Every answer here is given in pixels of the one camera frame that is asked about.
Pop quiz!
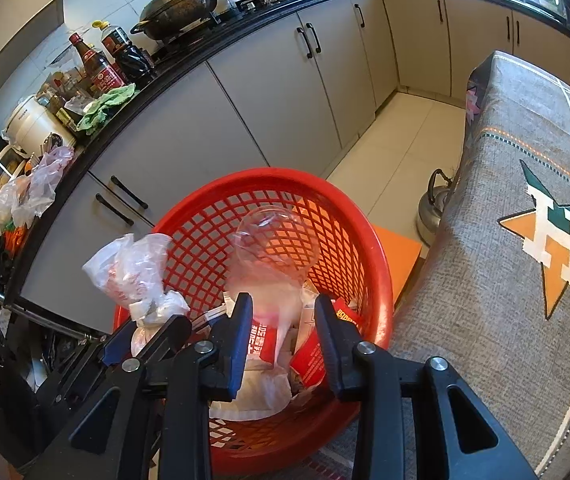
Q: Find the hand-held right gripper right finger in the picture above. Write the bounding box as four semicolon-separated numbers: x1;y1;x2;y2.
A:
314;294;538;480

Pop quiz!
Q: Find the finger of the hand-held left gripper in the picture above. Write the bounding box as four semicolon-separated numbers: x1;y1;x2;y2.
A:
99;321;138;368
115;314;193;378

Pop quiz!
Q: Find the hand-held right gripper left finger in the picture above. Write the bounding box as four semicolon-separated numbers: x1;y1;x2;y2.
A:
30;292;255;480

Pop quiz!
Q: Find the torn red cardboard box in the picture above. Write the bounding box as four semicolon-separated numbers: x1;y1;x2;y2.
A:
289;297;363;390

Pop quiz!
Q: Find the red print plastic bag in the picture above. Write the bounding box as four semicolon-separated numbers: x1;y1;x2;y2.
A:
210;305;293;421

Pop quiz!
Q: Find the knotted white plastic bag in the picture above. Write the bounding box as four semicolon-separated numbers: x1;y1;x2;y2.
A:
82;232;192;356

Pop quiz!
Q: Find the clear plastic cup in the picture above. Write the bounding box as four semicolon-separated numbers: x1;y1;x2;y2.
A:
225;206;322;341

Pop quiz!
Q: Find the red plastic mesh basket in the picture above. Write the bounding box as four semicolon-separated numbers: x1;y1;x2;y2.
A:
112;167;394;472

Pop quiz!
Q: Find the orange stool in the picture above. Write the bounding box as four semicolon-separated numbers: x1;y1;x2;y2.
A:
370;224;424;307

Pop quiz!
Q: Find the steel floor kettle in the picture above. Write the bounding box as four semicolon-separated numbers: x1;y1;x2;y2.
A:
416;167;460;247

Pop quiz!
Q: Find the clear plastic bags heap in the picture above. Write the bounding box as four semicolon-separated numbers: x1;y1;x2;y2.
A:
0;145;75;263

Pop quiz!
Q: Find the green cloth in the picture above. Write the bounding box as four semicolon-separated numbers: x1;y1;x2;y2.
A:
75;84;137;137

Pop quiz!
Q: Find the white rice cooker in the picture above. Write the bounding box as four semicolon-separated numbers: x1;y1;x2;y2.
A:
4;95;77;156

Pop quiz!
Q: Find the grey patterned tablecloth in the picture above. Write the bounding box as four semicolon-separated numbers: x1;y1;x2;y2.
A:
315;50;570;480

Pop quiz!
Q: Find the cluster of seasoning jars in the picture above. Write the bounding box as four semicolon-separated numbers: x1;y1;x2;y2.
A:
35;67;96;128

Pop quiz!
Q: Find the black kitchen countertop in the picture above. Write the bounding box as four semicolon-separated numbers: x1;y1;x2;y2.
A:
5;0;570;306

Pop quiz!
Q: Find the red label sauce bottle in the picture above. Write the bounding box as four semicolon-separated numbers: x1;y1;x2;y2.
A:
68;32;128;96

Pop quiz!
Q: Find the dark soy sauce bottle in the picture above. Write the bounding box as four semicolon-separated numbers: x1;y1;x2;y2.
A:
101;22;158;87

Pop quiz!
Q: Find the black gas stove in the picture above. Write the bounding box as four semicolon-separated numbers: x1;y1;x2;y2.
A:
152;0;351;58

